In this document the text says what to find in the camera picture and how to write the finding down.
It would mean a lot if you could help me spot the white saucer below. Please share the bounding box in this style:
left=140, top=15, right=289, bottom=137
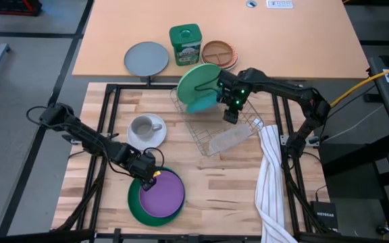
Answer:
left=126, top=113, right=167, bottom=152

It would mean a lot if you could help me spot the black Netgear switch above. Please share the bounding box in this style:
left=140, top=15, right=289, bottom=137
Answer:
left=310, top=200, right=339, bottom=232

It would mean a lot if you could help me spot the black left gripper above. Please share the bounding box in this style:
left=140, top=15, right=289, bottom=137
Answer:
left=125, top=150, right=159, bottom=192

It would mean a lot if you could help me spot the red and black toolbox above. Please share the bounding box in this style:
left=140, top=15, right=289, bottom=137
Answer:
left=0, top=0, right=43, bottom=17

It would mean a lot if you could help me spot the brown divided plate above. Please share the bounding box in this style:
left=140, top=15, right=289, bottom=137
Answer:
left=201, top=40, right=240, bottom=72

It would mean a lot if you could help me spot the grey plate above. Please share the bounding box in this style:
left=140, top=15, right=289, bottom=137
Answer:
left=124, top=41, right=170, bottom=78

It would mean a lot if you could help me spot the green Cascade detergent tub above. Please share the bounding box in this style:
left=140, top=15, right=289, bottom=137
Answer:
left=169, top=23, right=203, bottom=67

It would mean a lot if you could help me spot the white power strip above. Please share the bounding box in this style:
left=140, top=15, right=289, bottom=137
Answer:
left=265, top=0, right=294, bottom=9

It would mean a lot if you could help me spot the purple plate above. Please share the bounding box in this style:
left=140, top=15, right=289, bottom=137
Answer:
left=138, top=169, right=186, bottom=219

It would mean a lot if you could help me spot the white wire dish rack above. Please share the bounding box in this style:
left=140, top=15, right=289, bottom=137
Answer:
left=170, top=80, right=265, bottom=158

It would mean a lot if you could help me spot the dark green plate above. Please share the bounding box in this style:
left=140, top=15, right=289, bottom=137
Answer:
left=127, top=166, right=186, bottom=227

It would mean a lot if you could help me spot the light wooden desk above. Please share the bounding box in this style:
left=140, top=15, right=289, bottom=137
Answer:
left=72, top=0, right=371, bottom=80

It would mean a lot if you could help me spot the light green plate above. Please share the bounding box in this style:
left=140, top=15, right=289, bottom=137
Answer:
left=176, top=63, right=222, bottom=106

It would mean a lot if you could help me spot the yellow cable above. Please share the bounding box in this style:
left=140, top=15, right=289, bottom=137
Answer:
left=329, top=61, right=389, bottom=109

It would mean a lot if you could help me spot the grey speckled mug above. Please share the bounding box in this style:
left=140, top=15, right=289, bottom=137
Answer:
left=130, top=116, right=163, bottom=142

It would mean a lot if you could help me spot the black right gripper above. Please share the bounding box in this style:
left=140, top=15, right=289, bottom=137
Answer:
left=216, top=69, right=250, bottom=111

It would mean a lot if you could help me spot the white striped towel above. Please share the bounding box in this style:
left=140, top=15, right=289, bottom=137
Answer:
left=253, top=118, right=299, bottom=243

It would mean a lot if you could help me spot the black aluminium rig frame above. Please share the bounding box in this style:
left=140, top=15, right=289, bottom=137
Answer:
left=51, top=82, right=334, bottom=243

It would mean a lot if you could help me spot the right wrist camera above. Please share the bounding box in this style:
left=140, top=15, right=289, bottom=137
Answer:
left=222, top=107, right=240, bottom=124

